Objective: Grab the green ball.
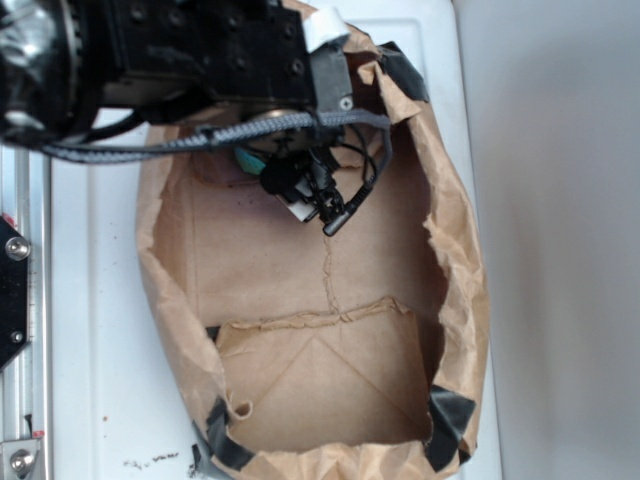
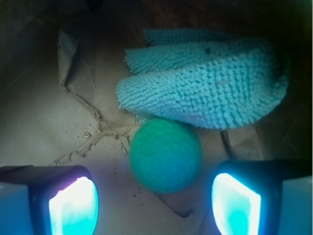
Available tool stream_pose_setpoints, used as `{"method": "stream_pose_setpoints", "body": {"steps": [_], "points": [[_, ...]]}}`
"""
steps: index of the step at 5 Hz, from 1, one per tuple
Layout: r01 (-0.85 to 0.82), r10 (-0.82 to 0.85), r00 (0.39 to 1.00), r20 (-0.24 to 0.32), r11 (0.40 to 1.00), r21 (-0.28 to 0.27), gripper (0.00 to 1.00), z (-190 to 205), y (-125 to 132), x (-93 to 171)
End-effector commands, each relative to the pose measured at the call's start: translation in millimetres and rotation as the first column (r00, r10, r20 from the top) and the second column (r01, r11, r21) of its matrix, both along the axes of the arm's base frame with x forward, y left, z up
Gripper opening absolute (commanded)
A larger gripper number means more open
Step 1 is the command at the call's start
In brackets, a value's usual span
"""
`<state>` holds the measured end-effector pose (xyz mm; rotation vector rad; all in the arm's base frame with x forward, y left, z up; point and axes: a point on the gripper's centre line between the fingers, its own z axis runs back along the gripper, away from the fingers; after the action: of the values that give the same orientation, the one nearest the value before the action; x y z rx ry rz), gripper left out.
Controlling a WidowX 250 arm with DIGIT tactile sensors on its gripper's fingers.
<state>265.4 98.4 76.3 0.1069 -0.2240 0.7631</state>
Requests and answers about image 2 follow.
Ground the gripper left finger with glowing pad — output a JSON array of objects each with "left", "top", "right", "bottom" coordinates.
[{"left": 0, "top": 165, "right": 99, "bottom": 235}]

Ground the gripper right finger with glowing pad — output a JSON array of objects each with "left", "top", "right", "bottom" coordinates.
[{"left": 211, "top": 160, "right": 313, "bottom": 235}]

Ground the green dimpled ball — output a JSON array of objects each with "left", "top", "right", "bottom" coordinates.
[{"left": 129, "top": 118, "right": 202, "bottom": 193}]

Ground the light blue microfiber cloth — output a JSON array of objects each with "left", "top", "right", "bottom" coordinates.
[{"left": 116, "top": 29, "right": 290, "bottom": 130}]

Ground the brown paper bag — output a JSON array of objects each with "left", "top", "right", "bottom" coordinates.
[{"left": 0, "top": 0, "right": 313, "bottom": 235}]

